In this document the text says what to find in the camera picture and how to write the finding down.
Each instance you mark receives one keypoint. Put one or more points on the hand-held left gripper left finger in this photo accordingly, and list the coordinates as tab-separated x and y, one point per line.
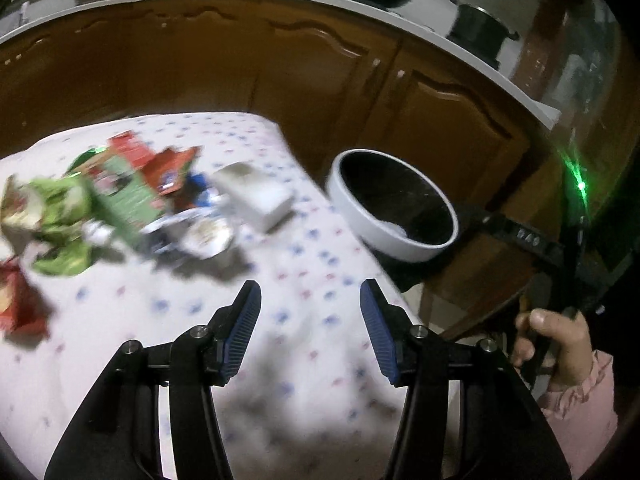
240	335

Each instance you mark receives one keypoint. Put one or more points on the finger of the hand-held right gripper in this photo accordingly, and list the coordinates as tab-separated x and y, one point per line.
480	217

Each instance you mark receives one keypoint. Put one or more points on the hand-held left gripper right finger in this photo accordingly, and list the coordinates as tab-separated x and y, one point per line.
377	335

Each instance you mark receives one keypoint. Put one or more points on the white rimmed black trash bin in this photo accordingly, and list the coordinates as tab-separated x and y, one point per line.
350	210

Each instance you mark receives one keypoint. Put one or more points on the green milk carton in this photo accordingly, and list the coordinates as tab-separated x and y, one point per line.
125	200

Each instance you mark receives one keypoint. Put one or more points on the red milk carton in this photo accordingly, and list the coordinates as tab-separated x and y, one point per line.
167	170

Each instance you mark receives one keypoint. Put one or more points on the person's right forearm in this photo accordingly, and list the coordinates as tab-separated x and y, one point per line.
585	420

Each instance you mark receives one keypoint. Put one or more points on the person's right hand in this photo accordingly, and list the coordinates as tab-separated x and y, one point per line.
570	340

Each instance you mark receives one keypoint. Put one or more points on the floral tablecloth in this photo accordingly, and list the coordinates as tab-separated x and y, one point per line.
150	320

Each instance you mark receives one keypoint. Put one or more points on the small white box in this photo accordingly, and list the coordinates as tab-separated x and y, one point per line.
255	195

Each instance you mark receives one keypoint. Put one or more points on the blue wrapper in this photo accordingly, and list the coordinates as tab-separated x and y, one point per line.
197	182

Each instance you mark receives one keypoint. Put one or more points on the black cooking pot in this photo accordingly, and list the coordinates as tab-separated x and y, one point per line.
477	25

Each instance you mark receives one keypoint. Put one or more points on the green crumpled wrapper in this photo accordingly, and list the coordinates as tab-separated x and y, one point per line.
65	205

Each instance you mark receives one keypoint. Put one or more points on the red snack packet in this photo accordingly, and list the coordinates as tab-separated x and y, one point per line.
20	305

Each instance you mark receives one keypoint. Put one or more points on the wooden kitchen cabinet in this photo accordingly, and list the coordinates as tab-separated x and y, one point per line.
300	75

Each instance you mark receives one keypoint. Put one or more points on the pale crumpled wrapper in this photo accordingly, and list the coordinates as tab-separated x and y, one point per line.
17	210

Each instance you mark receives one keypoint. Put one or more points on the white countertop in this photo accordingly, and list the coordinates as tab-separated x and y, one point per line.
125	2

